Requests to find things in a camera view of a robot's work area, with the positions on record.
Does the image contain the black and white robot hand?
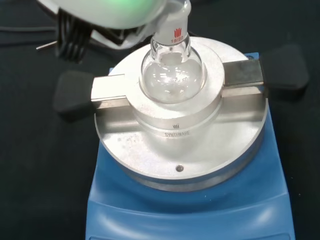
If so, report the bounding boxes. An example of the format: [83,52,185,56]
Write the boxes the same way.
[34,0,174,61]

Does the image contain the thin glass rod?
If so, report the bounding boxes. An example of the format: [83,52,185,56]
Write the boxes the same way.
[36,40,56,50]

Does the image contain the clear round-bottom glass flask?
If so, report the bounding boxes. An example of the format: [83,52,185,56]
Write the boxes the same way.
[138,0,208,103]

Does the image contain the black bench cloth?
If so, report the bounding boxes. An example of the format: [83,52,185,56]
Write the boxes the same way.
[0,0,320,240]

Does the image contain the thin black cable on cloth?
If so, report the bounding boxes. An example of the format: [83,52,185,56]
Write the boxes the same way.
[0,24,59,46]

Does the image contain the aluminium heating block black handles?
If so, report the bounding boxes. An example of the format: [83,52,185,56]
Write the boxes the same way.
[52,36,312,139]

